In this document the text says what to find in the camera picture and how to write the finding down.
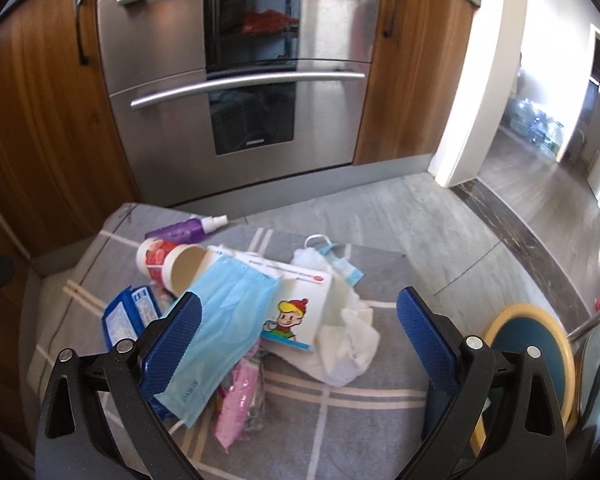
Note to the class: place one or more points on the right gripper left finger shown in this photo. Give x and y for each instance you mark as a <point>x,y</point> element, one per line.
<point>164,342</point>

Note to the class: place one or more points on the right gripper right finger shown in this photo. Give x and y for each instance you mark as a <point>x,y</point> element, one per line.
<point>426,333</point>

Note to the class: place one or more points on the blue wet wipes pack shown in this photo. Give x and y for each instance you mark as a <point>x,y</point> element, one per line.
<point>127,316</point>

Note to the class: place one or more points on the red floral paper cup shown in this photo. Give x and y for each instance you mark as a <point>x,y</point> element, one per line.
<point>173,266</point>

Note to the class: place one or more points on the light blue face mask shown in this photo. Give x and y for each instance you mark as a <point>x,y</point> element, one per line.
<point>234,299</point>

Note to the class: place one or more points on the white tissue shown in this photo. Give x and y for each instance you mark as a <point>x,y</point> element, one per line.
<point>346,342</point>

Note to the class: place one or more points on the pink snack wrapper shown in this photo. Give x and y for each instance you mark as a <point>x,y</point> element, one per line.
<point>240,400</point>

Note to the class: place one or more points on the white medicine box cartoon boy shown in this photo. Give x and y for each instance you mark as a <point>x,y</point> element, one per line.
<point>296,310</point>

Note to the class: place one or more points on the teal trash bin yellow rim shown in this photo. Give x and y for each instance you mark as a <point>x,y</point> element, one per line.
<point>538,334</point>

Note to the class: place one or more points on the purple spray bottle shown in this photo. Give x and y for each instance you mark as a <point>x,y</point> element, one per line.
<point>191,231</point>

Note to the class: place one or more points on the round glass side table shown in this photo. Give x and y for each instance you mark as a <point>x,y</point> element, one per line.
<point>589,385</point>

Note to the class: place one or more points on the left wooden cabinet door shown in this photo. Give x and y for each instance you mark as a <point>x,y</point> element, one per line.
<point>63,170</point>

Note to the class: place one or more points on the wooden cabinet door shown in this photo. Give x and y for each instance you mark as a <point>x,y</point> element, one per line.
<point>63,170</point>
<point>413,78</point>

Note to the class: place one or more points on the water bottles in hallway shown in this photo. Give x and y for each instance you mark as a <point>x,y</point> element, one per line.
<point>533,125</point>

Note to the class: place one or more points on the stainless steel oven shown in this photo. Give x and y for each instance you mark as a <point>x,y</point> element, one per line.
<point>213,95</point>

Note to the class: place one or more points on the right wooden cabinet door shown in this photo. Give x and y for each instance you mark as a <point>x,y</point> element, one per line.
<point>413,78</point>

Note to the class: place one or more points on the metal chair leg rail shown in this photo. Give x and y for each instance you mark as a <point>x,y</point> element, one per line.
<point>585,328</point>

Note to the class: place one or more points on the lower oven handle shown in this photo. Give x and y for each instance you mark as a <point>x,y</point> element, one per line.
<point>243,81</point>

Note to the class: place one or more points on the left black cabinet handle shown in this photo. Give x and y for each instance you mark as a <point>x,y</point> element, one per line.
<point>77,7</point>

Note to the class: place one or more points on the black cabinet handle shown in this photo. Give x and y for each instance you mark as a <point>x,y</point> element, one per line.
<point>390,19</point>
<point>77,7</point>

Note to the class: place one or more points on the right black cabinet handle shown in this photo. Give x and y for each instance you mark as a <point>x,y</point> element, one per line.
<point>390,19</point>

